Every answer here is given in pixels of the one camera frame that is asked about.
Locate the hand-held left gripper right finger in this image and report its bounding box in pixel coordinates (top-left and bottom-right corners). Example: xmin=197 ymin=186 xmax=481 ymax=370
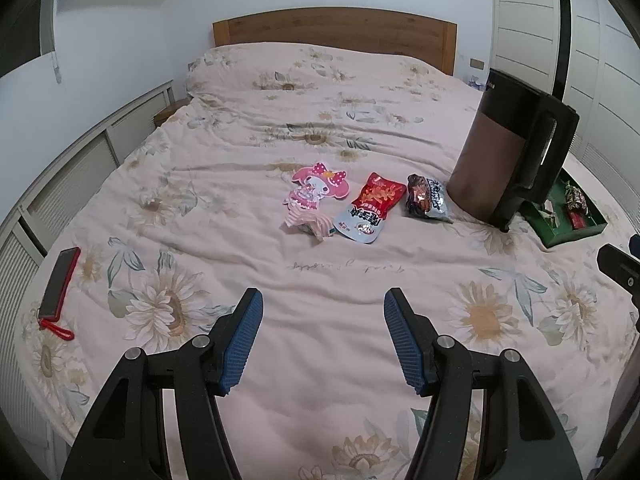
xmin=383 ymin=287 xmax=583 ymax=480

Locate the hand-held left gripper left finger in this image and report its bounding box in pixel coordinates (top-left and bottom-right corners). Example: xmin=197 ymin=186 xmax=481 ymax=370
xmin=61 ymin=287 xmax=264 ymax=480

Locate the green tray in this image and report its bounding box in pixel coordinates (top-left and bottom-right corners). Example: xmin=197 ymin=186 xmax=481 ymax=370
xmin=522 ymin=167 xmax=609 ymax=249

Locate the brown oat snack packet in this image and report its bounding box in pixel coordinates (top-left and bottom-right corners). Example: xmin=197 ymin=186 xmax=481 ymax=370
xmin=564 ymin=180 xmax=588 ymax=213

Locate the red and white snack packet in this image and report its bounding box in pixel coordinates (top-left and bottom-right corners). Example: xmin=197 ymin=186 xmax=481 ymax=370
xmin=332 ymin=171 xmax=407 ymax=246

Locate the pink striped candy packet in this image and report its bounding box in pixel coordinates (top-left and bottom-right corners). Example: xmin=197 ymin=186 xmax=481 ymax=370
xmin=285 ymin=208 xmax=337 ymax=241

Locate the dark and pale blue snack packet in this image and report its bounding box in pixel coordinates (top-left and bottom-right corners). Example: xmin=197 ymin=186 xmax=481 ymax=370
xmin=404 ymin=173 xmax=454 ymax=224

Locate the pink cartoon snack packet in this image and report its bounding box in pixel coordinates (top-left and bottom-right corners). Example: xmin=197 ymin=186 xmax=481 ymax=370
xmin=282 ymin=161 xmax=349 ymax=213

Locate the brown and black electric kettle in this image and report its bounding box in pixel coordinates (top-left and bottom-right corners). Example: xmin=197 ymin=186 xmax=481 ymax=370
xmin=446 ymin=67 xmax=581 ymax=233

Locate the white wardrobe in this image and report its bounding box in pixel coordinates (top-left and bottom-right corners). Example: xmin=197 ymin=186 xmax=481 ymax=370
xmin=490 ymin=0 xmax=640 ymax=221

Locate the phone in red case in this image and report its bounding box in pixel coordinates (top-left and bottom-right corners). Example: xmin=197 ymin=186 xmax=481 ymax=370
xmin=37 ymin=246 xmax=82 ymax=341

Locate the wooden nightstand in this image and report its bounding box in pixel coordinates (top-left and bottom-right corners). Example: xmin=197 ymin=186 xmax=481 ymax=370
xmin=152 ymin=99 xmax=192 ymax=127

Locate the white slatted cabinet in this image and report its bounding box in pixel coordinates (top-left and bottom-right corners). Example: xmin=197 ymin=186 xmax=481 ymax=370
xmin=0 ymin=80 xmax=176 ymax=461

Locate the wooden headboard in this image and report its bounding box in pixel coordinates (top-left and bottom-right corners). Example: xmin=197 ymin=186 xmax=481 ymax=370
xmin=212 ymin=7 xmax=459 ymax=77

